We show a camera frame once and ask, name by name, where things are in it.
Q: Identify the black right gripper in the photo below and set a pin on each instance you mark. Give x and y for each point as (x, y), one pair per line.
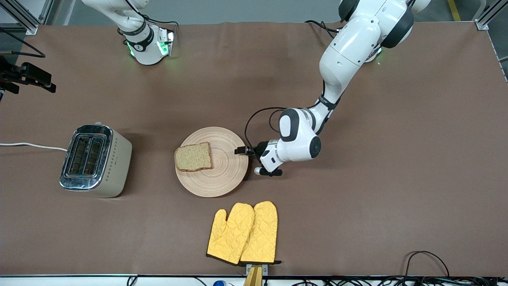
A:
(16, 74)

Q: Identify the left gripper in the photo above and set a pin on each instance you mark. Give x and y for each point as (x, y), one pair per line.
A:
(260, 149)

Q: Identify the round wooden plate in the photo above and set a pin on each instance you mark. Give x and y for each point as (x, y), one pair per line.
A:
(226, 174)

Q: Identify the brown toast slice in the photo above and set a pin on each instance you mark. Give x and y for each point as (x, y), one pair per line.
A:
(193, 157)

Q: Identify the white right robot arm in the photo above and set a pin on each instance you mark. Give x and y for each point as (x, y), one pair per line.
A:
(147, 52)

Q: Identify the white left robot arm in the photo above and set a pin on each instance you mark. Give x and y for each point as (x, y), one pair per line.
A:
(349, 47)

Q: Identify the yellow quilted oven mitt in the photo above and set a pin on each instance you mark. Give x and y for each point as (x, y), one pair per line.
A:
(262, 234)
(229, 234)

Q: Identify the cream and chrome toaster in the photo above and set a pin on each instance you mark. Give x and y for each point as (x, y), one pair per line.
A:
(115, 163)

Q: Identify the wooden stick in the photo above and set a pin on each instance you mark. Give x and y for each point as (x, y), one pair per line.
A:
(253, 278)

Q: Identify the small blue cap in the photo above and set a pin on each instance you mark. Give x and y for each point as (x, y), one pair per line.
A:
(219, 283)

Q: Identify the aluminium frame post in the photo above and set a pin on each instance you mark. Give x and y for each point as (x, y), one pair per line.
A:
(486, 20)
(29, 22)

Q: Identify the small metal bracket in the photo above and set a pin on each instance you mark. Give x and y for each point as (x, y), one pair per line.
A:
(265, 269)

